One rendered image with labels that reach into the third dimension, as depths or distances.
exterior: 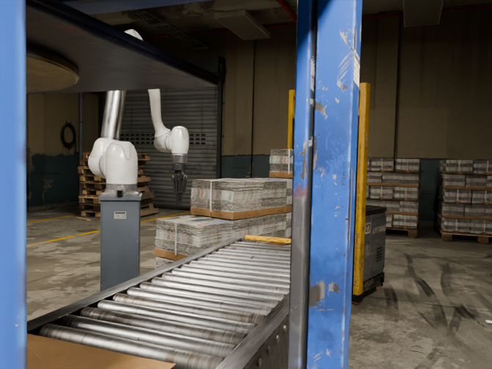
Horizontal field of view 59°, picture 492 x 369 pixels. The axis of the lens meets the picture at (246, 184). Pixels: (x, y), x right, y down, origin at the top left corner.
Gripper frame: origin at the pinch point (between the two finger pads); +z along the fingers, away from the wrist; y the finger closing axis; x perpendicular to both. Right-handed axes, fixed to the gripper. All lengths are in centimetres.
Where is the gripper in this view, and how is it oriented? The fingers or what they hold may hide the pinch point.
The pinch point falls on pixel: (179, 199)
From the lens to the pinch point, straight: 254.8
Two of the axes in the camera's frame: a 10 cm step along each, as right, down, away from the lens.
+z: -0.3, 10.0, 0.5
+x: -6.3, 0.2, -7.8
